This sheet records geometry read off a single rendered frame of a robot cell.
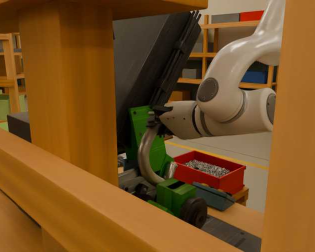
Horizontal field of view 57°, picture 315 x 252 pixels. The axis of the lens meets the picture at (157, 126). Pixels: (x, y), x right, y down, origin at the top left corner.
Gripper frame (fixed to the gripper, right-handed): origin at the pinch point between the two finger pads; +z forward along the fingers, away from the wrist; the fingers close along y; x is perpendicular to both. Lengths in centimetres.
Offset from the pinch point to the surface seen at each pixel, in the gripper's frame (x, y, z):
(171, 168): 2.5, -18.3, 8.7
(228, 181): -15, -61, 18
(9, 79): -82, 7, 257
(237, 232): 11.9, -40.5, -5.1
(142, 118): -5.7, -2.2, 11.9
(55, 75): 15.8, 31.6, -15.9
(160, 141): -3.8, -12.3, 11.9
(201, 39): -490, -268, 355
